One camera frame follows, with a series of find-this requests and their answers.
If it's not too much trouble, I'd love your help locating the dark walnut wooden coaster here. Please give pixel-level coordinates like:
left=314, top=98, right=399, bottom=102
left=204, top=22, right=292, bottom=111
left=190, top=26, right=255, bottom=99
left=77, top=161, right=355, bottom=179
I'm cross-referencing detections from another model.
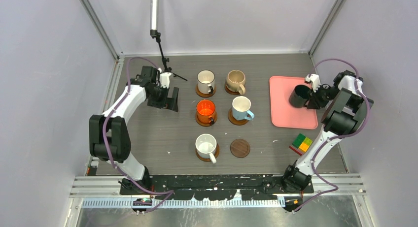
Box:
left=230, top=139, right=250, bottom=158

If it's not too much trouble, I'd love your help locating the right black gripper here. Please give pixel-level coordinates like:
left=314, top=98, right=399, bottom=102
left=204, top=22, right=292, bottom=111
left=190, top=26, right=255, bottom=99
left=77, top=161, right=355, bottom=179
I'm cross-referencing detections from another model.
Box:
left=307, top=84, right=339, bottom=109

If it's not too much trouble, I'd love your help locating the aluminium frame rail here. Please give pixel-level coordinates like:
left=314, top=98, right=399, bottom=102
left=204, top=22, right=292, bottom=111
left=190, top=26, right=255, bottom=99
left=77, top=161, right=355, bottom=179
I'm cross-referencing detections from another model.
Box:
left=70, top=173, right=366, bottom=208

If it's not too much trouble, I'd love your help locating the cream ceramic mug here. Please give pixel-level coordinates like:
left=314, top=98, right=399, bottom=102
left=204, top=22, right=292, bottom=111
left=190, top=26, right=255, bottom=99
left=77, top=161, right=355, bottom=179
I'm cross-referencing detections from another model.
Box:
left=197, top=70, right=215, bottom=95

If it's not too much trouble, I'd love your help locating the colourful cube block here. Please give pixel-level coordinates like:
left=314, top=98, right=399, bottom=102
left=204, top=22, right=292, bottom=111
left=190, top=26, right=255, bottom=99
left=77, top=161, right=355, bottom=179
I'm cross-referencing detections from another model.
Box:
left=289, top=133, right=313, bottom=156

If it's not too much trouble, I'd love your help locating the orange ceramic mug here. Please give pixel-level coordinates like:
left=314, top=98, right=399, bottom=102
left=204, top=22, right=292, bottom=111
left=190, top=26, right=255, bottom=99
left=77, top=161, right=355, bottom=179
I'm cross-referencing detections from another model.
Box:
left=196, top=99, right=216, bottom=123

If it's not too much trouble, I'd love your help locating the brown wooden coaster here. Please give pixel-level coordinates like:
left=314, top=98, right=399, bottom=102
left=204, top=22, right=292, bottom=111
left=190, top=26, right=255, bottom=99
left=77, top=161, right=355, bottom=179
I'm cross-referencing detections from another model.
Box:
left=228, top=109, right=249, bottom=126
left=195, top=112, right=217, bottom=127
left=195, top=84, right=217, bottom=98
left=195, top=145, right=220, bottom=162
left=224, top=84, right=240, bottom=95

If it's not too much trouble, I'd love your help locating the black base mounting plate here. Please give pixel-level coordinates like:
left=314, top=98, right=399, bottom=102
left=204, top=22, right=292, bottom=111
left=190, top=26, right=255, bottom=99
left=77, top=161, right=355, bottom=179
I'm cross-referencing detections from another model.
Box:
left=119, top=174, right=314, bottom=202

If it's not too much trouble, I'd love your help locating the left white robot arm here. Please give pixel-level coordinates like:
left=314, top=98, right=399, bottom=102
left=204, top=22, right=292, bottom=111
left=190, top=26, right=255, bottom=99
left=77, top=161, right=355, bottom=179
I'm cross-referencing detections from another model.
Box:
left=89, top=66, right=179, bottom=195

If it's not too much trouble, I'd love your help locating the beige ceramic mug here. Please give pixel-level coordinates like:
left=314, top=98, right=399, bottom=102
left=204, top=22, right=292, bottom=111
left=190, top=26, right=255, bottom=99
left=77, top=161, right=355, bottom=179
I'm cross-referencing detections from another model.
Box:
left=226, top=70, right=246, bottom=95

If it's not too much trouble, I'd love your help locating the pink plastic tray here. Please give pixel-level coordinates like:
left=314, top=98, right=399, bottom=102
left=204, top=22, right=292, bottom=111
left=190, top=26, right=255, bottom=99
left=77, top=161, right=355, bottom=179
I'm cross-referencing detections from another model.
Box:
left=269, top=76, right=318, bottom=130

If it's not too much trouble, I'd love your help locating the white ceramic mug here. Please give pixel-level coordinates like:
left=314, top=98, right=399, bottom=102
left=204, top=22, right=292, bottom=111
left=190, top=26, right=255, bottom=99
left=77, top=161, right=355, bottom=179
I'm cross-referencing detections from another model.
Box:
left=195, top=133, right=217, bottom=163

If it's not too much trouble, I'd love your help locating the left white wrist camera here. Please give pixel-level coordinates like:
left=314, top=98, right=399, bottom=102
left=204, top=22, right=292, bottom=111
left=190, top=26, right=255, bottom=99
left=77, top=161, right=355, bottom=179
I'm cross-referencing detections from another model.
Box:
left=158, top=68, right=174, bottom=89

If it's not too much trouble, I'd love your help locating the dark green ceramic mug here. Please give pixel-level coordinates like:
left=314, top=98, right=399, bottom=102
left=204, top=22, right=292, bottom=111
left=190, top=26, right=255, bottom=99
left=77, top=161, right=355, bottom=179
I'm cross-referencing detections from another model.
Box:
left=288, top=85, right=311, bottom=108

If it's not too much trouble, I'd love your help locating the black tripod with silver pole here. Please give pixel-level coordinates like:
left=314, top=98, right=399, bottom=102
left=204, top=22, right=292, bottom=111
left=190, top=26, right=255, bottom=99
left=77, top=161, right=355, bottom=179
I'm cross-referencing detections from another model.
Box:
left=149, top=0, right=188, bottom=81

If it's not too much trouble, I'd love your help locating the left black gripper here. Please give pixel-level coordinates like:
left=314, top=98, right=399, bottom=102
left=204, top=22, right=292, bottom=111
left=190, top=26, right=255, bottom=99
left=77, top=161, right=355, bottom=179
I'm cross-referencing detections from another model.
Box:
left=148, top=84, right=178, bottom=112

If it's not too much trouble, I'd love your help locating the light blue ceramic mug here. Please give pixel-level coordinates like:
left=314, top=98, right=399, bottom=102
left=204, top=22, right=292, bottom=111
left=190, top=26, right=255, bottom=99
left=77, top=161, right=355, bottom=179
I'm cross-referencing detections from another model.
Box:
left=232, top=96, right=255, bottom=121

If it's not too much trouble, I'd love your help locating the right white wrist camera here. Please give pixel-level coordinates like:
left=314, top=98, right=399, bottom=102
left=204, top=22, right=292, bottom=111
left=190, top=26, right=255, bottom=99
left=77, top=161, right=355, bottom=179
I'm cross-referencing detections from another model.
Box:
left=305, top=73, right=321, bottom=93

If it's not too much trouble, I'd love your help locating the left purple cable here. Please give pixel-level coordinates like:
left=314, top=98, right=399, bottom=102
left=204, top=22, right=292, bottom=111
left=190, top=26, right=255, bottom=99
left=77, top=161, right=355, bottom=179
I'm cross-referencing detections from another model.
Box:
left=103, top=57, right=174, bottom=214

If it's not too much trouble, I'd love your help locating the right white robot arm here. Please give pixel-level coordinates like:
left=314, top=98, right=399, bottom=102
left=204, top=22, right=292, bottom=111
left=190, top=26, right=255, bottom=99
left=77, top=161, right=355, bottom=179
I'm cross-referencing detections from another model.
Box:
left=281, top=70, right=374, bottom=193

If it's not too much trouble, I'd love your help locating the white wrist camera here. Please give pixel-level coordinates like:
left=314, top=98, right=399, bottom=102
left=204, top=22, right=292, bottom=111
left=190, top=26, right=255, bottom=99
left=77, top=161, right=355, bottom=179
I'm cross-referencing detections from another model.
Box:
left=158, top=68, right=174, bottom=89
left=305, top=73, right=321, bottom=93

